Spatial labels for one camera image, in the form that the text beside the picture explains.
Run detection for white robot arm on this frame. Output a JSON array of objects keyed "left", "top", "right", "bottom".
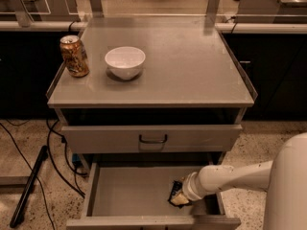
[{"left": 169, "top": 133, "right": 307, "bottom": 230}]

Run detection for black bar on floor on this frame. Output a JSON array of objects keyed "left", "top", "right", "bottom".
[{"left": 10, "top": 146, "right": 47, "bottom": 228}]

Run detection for grey drawer cabinet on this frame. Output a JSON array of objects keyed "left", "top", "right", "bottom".
[{"left": 45, "top": 15, "right": 259, "bottom": 230}]

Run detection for open middle drawer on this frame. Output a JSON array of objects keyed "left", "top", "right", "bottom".
[{"left": 66, "top": 152, "right": 241, "bottom": 230}]

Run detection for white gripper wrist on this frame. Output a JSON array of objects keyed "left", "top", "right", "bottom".
[{"left": 170, "top": 172, "right": 205, "bottom": 207}]

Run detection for white horizontal rail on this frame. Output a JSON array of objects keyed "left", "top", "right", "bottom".
[{"left": 0, "top": 21, "right": 307, "bottom": 35}]

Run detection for orange soda can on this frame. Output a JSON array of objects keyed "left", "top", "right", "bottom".
[{"left": 59, "top": 34, "right": 89, "bottom": 78}]

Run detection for white ceramic bowl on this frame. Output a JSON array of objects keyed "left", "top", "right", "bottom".
[{"left": 105, "top": 46, "right": 146, "bottom": 81}]

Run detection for black drawer handle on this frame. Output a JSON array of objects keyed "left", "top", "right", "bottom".
[{"left": 138, "top": 134, "right": 168, "bottom": 145}]

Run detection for closed top drawer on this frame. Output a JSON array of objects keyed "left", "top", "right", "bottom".
[{"left": 62, "top": 125, "right": 242, "bottom": 153}]

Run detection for black floor cable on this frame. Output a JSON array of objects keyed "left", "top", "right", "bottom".
[{"left": 0, "top": 122, "right": 57, "bottom": 230}]

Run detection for black cable near cabinet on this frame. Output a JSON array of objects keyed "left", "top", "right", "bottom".
[{"left": 45, "top": 120, "right": 89, "bottom": 199}]

